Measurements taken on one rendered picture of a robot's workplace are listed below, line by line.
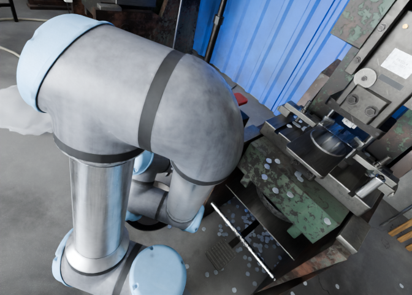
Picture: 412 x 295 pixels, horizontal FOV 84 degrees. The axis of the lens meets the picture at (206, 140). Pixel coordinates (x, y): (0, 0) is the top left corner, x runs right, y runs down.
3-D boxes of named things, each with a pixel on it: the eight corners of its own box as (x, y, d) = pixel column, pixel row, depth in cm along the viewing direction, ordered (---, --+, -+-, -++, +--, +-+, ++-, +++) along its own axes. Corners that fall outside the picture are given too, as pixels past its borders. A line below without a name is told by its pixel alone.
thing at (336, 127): (346, 158, 81) (355, 149, 78) (311, 131, 88) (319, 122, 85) (355, 149, 87) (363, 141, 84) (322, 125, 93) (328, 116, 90)
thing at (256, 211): (293, 260, 95) (294, 260, 95) (225, 184, 114) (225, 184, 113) (333, 211, 121) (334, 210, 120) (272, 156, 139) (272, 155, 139)
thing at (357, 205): (357, 218, 75) (371, 208, 71) (258, 131, 94) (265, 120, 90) (382, 180, 93) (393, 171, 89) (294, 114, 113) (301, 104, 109)
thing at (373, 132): (372, 146, 72) (385, 134, 69) (319, 108, 81) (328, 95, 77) (385, 132, 82) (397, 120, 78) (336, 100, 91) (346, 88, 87)
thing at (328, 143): (298, 202, 72) (325, 177, 63) (265, 171, 78) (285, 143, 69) (330, 172, 87) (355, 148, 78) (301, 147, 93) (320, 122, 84)
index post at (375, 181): (362, 199, 73) (386, 181, 67) (354, 192, 74) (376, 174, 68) (365, 195, 75) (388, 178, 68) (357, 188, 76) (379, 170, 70)
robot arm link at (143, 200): (149, 232, 55) (164, 191, 54) (105, 215, 55) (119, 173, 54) (157, 218, 63) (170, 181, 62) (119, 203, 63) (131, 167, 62)
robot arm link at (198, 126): (292, 68, 24) (204, 203, 65) (196, 32, 24) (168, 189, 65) (280, 156, 18) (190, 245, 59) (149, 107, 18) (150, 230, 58)
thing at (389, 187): (389, 198, 77) (416, 180, 70) (345, 163, 84) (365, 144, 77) (393, 190, 81) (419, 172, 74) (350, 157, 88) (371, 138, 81)
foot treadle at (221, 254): (215, 275, 101) (219, 272, 98) (201, 256, 105) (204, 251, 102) (285, 210, 137) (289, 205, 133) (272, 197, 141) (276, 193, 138)
